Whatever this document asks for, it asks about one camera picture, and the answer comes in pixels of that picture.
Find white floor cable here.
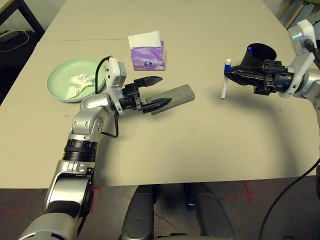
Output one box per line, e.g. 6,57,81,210
0,30,29,53

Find grey glasses case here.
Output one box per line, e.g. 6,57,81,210
144,84,196,117

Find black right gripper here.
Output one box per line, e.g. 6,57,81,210
224,59,294,96

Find grey power adapter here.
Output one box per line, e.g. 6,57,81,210
0,29,16,42

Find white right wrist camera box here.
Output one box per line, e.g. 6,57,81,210
278,20,317,99

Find purple tissue pack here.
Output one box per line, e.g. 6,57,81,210
127,30,167,72

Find white tissue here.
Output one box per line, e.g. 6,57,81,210
65,72,96,100

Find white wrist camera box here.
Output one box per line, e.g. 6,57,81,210
104,57,127,116
278,20,317,99

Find white whiteboard marker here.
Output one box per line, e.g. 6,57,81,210
220,59,232,100

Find dark grey robot right leg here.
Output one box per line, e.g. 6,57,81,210
184,182,236,240

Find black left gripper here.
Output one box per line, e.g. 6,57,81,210
118,75,173,116

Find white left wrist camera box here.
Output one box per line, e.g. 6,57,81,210
104,57,127,116

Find dark grey robot left leg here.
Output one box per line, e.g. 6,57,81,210
121,185,156,240

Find wooden stool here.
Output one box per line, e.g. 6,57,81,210
276,0,309,30

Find light green plate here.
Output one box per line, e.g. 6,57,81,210
46,56,107,102

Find beige desk black frame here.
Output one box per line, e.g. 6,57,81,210
0,0,46,38

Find dark grey robot leg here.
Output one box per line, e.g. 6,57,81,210
184,182,236,240
121,185,156,240

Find black cup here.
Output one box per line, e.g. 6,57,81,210
240,43,278,74

